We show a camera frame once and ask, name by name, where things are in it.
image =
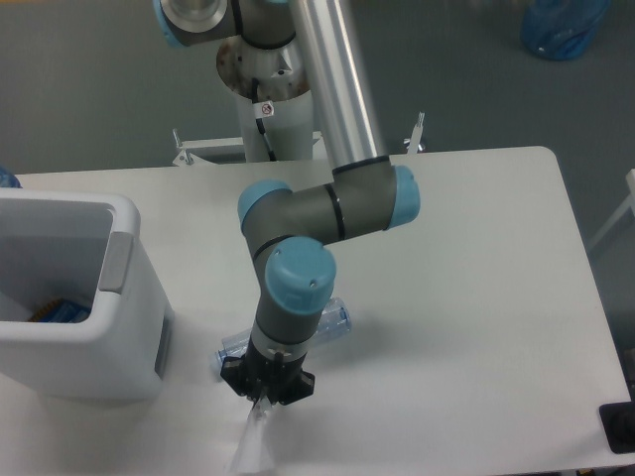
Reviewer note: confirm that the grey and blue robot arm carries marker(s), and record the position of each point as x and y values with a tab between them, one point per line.
287	231

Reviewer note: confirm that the blue object at left edge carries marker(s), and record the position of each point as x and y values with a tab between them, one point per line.
8	179

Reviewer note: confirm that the blue trash in can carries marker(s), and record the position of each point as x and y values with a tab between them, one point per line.
61	311

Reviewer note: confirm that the white plastic trash can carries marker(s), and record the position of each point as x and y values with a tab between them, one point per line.
84	247

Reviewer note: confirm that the black clamp at table edge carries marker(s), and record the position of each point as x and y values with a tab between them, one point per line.
618	423

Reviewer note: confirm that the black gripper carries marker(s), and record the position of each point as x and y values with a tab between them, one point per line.
255	376

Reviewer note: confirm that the white furniture frame right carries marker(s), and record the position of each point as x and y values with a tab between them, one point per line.
617	221

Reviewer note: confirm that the clear plastic water bottle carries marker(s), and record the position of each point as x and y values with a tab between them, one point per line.
335	322

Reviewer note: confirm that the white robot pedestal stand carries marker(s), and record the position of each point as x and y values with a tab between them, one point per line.
290	80

